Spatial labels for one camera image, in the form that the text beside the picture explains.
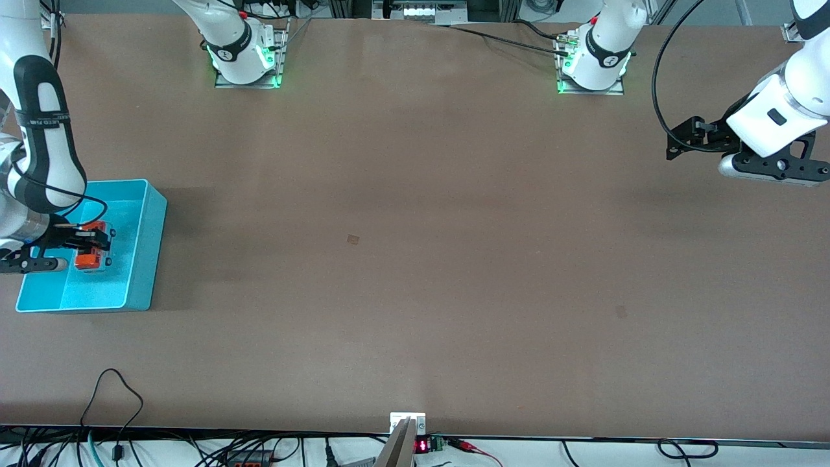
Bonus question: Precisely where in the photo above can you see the black coiled cable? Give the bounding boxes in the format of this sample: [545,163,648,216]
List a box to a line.
[658,439,719,461]

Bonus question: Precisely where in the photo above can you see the blue plastic box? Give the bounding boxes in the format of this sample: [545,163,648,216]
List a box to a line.
[16,180,168,313]

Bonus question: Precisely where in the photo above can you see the power strip with red switches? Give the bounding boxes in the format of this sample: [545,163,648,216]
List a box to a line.
[226,450,274,467]

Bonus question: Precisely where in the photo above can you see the orange toy bus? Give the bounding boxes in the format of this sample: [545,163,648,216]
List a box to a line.
[73,221,115,273]

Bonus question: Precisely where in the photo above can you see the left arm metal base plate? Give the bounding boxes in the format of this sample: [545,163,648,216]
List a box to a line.
[554,29,626,97]

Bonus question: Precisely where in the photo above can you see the black cables across table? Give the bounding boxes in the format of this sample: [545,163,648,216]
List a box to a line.
[425,21,573,58]

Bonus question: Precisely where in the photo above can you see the red clip lead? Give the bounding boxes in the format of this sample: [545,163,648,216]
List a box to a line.
[446,438,504,467]

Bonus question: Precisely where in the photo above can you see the grey device with lit panel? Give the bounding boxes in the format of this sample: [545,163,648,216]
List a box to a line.
[372,0,469,21]

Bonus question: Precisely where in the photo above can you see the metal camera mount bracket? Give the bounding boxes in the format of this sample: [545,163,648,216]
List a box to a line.
[375,412,427,467]

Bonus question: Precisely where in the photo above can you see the black looped cable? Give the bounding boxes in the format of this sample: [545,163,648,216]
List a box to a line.
[80,368,144,462]

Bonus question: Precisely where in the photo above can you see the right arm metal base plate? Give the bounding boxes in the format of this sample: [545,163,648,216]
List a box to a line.
[215,19,290,90]

